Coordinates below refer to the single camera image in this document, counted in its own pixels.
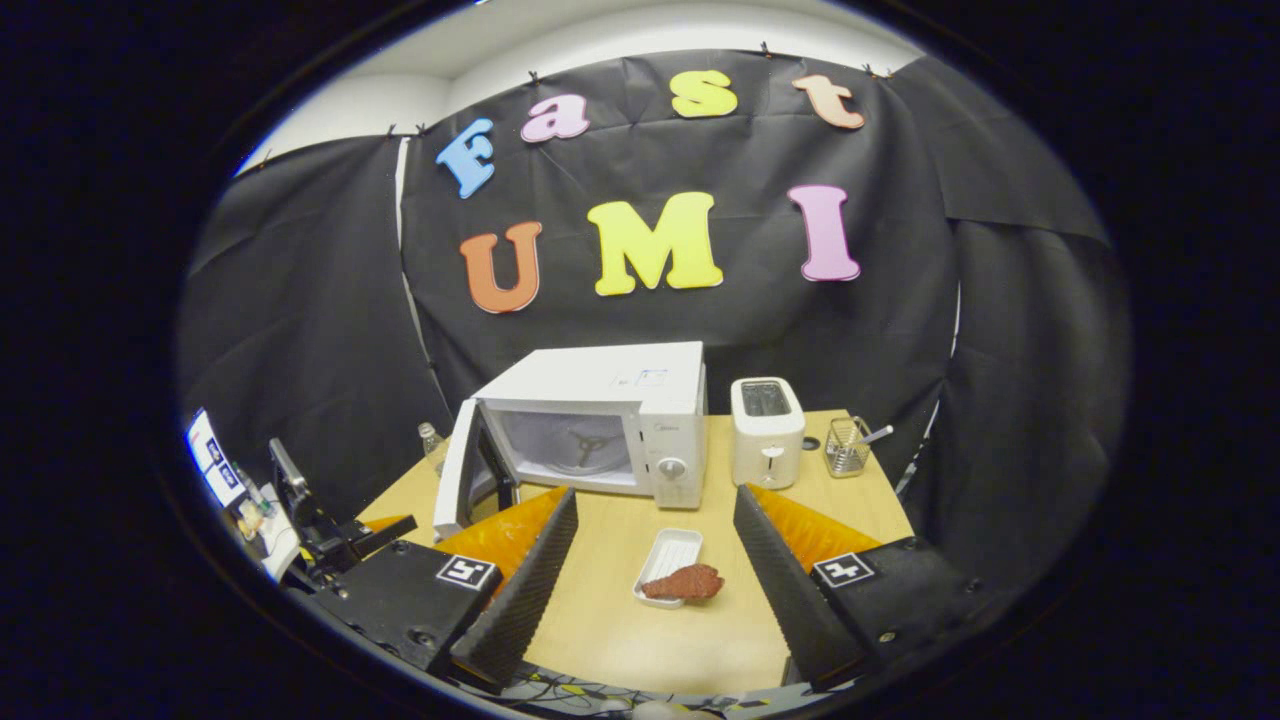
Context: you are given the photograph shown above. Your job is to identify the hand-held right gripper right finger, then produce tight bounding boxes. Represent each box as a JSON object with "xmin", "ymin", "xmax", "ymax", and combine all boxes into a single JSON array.
[{"xmin": 732, "ymin": 484, "xmax": 1008, "ymax": 694}]

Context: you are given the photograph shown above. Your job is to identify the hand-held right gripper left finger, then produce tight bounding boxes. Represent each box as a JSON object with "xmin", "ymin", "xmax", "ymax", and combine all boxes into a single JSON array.
[{"xmin": 298, "ymin": 486, "xmax": 581, "ymax": 695}]

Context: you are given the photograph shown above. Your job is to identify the red meat piece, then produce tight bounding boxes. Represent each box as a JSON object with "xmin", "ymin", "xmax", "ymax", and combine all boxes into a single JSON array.
[{"xmin": 640, "ymin": 563, "xmax": 725, "ymax": 603}]

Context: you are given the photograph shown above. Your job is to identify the white microwave oven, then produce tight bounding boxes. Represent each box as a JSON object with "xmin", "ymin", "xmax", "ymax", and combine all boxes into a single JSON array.
[{"xmin": 433, "ymin": 341, "xmax": 709, "ymax": 543}]

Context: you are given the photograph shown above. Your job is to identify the white side desk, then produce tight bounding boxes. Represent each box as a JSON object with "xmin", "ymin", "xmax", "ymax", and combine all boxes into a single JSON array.
[{"xmin": 240, "ymin": 485, "xmax": 301, "ymax": 581}]

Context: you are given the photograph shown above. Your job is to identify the white rectangular dish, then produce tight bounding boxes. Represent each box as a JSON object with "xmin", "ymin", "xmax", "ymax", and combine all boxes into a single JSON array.
[{"xmin": 633, "ymin": 528, "xmax": 704, "ymax": 609}]

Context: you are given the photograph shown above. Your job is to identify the computer monitor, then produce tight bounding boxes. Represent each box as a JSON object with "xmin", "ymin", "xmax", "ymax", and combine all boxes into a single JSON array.
[{"xmin": 187, "ymin": 408, "xmax": 246, "ymax": 509}]

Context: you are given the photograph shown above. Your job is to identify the white toaster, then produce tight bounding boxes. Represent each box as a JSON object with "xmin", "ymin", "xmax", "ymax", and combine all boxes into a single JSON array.
[{"xmin": 730, "ymin": 377, "xmax": 807, "ymax": 491}]

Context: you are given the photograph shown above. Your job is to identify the tangled black cables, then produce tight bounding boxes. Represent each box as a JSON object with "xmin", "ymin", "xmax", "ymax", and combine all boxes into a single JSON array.
[{"xmin": 505, "ymin": 672, "xmax": 651, "ymax": 713}]

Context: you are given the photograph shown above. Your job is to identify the wire mesh utensil holder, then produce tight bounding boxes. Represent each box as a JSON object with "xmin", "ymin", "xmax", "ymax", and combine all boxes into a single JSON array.
[{"xmin": 825, "ymin": 416, "xmax": 873, "ymax": 479}]

